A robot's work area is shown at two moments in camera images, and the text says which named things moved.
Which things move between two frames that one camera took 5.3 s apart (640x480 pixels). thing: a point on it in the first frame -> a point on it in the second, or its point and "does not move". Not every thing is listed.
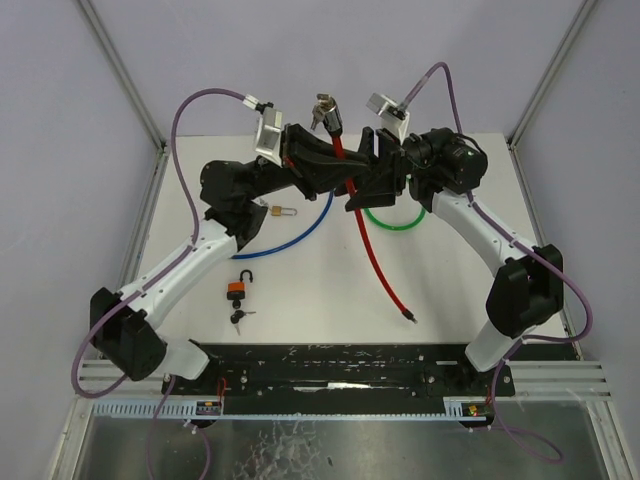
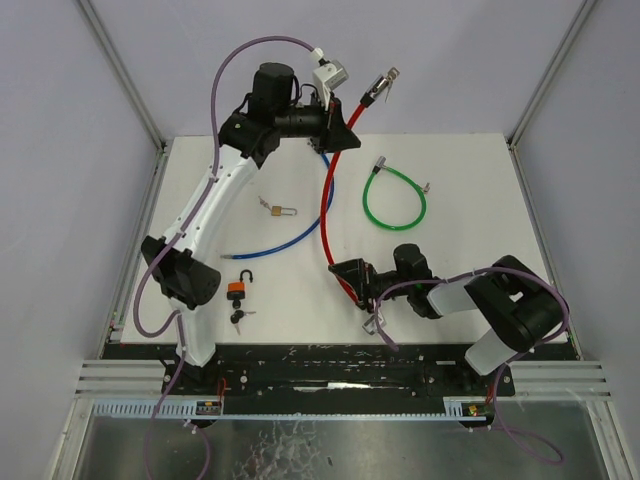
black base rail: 338,377 does not move
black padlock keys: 238,314 does not move
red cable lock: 327,112 -> 371,96
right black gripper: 391,162 -> 363,279
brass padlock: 278,211 does not move
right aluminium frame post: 549,72 does not move
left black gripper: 295,163 -> 329,124
